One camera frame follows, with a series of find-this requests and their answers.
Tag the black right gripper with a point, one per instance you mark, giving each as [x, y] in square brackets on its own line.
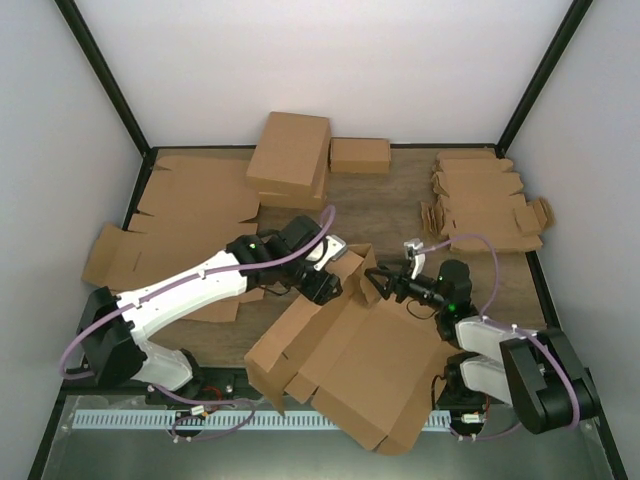
[395, 279]

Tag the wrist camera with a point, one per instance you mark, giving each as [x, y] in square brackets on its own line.
[414, 254]
[330, 249]

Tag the large cardboard box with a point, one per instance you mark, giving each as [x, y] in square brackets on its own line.
[290, 155]
[387, 357]

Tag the white slotted cable duct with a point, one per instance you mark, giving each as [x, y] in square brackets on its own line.
[219, 421]

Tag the left stack flat cardboard blanks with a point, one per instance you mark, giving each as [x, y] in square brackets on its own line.
[191, 208]

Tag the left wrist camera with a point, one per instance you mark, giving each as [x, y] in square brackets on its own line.
[330, 249]

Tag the left black frame post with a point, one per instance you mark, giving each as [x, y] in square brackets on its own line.
[93, 54]

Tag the small folded cardboard box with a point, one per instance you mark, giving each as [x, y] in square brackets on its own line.
[360, 155]

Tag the large folded cardboard box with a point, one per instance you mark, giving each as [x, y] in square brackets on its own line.
[290, 155]

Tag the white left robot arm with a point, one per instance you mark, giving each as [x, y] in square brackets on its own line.
[115, 330]

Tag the right black frame post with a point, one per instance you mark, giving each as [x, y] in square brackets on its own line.
[565, 32]

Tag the stack flat cardboard blanks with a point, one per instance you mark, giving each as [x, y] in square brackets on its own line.
[191, 208]
[478, 193]

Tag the lower folded cardboard box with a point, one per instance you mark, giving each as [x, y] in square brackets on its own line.
[315, 201]

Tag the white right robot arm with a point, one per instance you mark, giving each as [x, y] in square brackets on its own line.
[460, 324]

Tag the right stack flat cardboard blanks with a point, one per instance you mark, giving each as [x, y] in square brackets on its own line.
[478, 193]

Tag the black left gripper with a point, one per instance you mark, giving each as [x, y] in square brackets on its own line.
[320, 293]

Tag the black frame post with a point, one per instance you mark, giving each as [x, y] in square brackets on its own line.
[93, 54]
[565, 32]

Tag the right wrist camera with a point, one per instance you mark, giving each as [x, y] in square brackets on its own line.
[414, 254]

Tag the black frame base rail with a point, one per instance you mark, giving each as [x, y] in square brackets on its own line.
[320, 385]

